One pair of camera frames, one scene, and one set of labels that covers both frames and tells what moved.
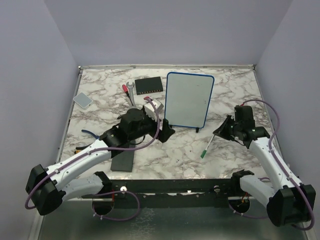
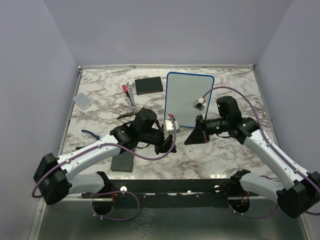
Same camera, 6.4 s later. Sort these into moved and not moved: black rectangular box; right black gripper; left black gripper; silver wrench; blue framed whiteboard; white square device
Moved: right black gripper; left black gripper
Not moved: blue framed whiteboard; white square device; black rectangular box; silver wrench
